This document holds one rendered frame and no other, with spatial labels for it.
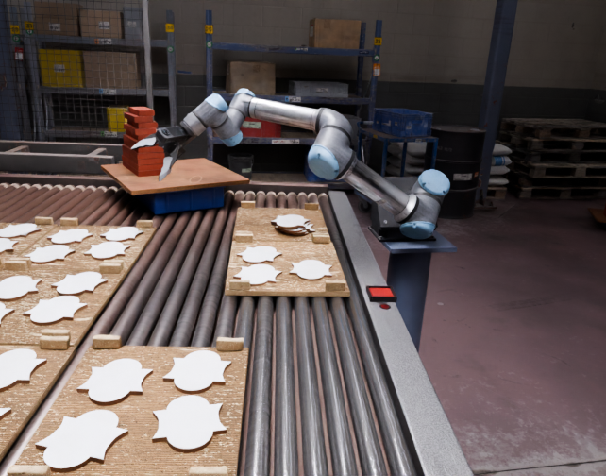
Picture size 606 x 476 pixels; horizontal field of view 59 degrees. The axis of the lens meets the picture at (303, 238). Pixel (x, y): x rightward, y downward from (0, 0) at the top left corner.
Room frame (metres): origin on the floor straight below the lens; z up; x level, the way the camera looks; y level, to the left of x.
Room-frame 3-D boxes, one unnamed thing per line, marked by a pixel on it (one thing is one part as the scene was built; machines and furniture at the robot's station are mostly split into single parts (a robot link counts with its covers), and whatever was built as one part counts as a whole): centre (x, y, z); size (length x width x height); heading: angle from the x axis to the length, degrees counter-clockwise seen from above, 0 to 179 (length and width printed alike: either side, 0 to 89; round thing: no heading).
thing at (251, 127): (6.10, 0.66, 0.78); 0.66 x 0.45 x 0.28; 101
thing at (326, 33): (6.25, -0.24, 1.74); 0.50 x 0.38 x 0.32; 101
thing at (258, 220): (1.98, 0.09, 0.93); 0.41 x 0.35 x 0.02; 4
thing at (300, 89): (6.21, -0.09, 1.16); 0.60 x 0.40 x 0.15; 104
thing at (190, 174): (2.32, 0.58, 1.03); 0.50 x 0.50 x 0.02; 33
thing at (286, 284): (1.57, 0.05, 0.93); 0.41 x 0.35 x 0.02; 5
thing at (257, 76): (6.14, 0.66, 1.26); 0.49 x 0.38 x 0.34; 107
